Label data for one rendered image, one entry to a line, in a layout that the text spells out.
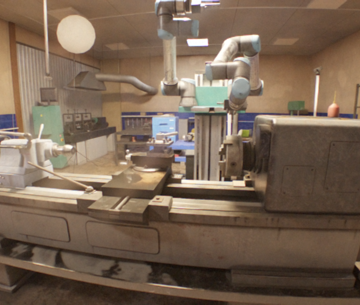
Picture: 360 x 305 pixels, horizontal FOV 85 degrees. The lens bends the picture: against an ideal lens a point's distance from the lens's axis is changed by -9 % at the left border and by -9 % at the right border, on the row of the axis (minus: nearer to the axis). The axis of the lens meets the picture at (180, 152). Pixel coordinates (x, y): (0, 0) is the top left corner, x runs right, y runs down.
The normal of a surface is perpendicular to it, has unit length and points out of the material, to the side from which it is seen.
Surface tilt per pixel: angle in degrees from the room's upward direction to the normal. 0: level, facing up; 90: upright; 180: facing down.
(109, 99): 90
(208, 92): 90
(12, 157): 70
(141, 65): 90
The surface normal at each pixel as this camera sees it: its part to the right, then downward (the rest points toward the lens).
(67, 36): 0.15, 0.66
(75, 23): 0.46, 0.25
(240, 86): -0.11, -0.09
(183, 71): -0.15, 0.20
